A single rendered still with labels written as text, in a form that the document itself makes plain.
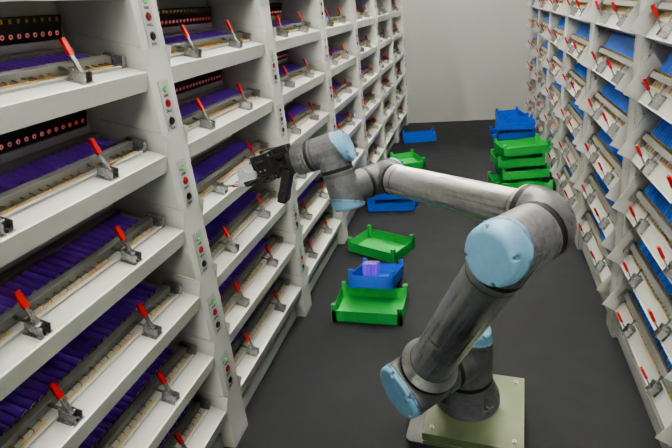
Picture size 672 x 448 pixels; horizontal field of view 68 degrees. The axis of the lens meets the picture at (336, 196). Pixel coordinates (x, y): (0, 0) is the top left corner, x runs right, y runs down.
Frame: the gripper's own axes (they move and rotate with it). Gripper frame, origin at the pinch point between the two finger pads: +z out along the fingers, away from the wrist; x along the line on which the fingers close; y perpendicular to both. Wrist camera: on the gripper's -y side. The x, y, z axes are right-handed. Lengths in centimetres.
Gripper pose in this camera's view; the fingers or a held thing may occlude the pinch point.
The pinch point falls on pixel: (239, 184)
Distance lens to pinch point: 151.4
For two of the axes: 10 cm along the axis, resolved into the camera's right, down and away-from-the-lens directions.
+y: -3.5, -9.0, -2.7
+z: -9.0, 2.4, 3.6
